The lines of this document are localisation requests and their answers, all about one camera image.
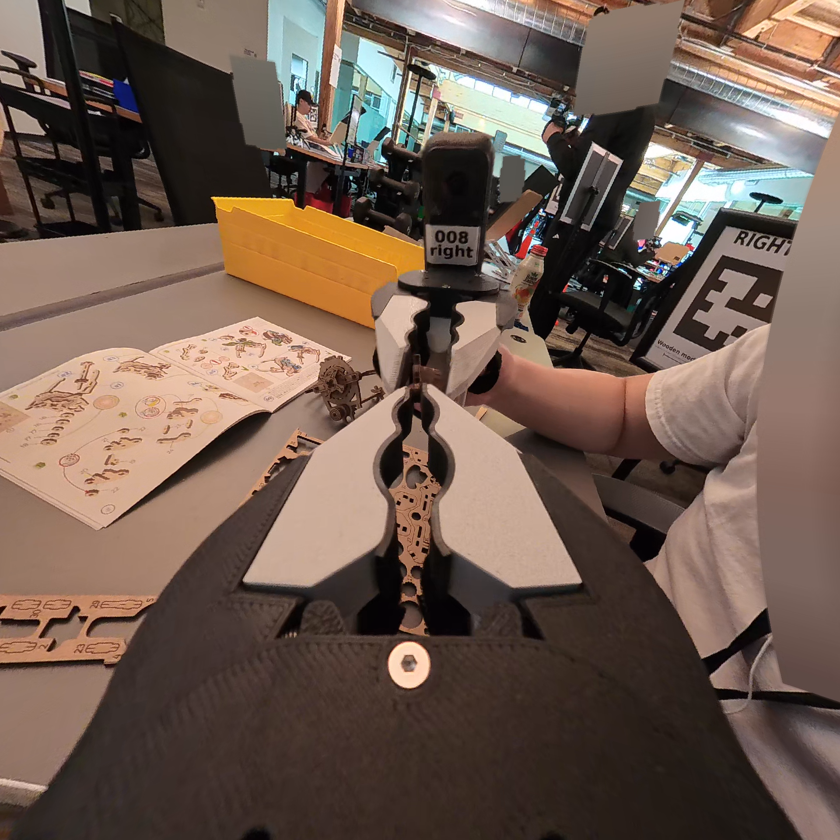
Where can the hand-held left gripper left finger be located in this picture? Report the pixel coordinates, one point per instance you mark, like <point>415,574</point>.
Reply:
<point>315,525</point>

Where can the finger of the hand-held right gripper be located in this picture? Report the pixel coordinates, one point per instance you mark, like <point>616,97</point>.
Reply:
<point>476,334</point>
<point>394,334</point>

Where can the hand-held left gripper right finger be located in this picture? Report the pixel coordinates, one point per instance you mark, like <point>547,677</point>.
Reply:
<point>505,525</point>

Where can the tiny wooden connector part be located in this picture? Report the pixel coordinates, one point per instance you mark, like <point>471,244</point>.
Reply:
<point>418,401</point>

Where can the person's right forearm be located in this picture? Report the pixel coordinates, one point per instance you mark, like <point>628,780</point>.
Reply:
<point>571,407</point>

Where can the dark wooden model assembly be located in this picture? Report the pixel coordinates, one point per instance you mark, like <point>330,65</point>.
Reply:
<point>341,388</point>

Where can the laser-cut wooden parts sheet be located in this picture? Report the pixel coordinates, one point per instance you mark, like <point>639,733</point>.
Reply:
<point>413,505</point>

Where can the rack of black dumbbells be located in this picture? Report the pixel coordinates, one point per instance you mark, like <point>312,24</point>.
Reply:
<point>387,197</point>

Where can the red-capped drink bottle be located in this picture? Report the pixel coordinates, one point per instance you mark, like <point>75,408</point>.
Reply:
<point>527,282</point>

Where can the black office chair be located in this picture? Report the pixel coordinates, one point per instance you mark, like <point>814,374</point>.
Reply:
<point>590,308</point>
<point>124,141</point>
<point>636,505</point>

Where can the yellow plastic bin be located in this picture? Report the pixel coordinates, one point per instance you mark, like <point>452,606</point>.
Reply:
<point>295,262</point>

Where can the illustrated instruction booklet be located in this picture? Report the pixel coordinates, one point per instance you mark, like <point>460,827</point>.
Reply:
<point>131,426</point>

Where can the black-and-white marker sign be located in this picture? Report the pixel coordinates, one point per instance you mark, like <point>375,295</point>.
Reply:
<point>689,308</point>

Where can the black partition panel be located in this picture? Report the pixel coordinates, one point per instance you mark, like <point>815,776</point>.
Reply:
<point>184,131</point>

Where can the black-framed wooden desk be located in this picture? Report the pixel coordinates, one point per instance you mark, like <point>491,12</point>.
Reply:
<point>65,98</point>

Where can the long wooden offcut frame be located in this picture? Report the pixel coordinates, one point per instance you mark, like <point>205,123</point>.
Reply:
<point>84,620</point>

